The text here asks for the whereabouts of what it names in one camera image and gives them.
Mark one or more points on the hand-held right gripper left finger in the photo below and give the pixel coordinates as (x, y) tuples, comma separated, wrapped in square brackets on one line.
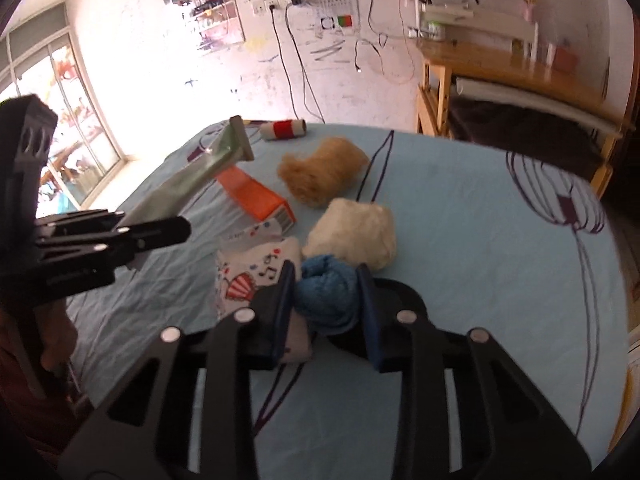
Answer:
[(277, 310)]

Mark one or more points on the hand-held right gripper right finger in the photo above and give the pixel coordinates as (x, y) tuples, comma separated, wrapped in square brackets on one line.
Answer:
[(372, 320)]

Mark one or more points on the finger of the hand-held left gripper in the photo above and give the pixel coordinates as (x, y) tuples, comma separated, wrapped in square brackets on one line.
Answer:
[(155, 234), (75, 275)]

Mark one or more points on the blue fluffy ball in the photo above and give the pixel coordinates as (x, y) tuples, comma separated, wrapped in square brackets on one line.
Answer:
[(325, 290)]

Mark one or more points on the person's left hand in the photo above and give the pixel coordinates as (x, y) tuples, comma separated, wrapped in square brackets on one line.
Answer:
[(57, 335)]

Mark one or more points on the white printed tissue pack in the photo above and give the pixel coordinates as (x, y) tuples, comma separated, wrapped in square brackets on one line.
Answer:
[(245, 270)]

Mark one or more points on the light blue printed tablecloth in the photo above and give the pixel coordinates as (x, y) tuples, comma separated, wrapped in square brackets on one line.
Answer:
[(450, 285)]

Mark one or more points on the cream fluffy ball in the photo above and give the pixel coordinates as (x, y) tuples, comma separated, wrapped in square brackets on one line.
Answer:
[(350, 232)]

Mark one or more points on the orange box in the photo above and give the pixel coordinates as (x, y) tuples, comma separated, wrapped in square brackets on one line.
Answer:
[(250, 195)]

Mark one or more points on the tan fluffy ball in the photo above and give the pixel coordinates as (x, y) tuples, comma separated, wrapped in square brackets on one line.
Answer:
[(320, 170)]

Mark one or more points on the red white roll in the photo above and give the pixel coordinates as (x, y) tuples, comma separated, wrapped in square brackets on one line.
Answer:
[(285, 129)]

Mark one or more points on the dark tufted ottoman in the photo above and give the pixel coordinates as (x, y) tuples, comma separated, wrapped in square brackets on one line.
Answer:
[(525, 140)]

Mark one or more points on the white keyboard tray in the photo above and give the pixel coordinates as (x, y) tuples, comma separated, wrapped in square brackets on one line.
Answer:
[(530, 102)]

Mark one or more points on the wooden desk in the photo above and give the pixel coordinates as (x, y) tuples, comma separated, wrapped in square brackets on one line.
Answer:
[(500, 67)]

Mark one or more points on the green lidded jar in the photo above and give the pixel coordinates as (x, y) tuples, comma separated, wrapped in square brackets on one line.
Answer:
[(436, 30)]

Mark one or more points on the white wooden shelf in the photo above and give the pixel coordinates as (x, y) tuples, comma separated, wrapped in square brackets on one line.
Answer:
[(475, 12)]

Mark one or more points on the pink box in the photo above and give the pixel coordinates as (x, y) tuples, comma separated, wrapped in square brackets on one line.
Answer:
[(565, 57)]

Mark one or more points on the pink doll figure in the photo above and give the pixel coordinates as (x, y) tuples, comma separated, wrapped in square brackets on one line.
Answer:
[(530, 7)]

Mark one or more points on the white wall socket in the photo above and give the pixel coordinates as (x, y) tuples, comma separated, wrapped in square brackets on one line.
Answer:
[(275, 2)]

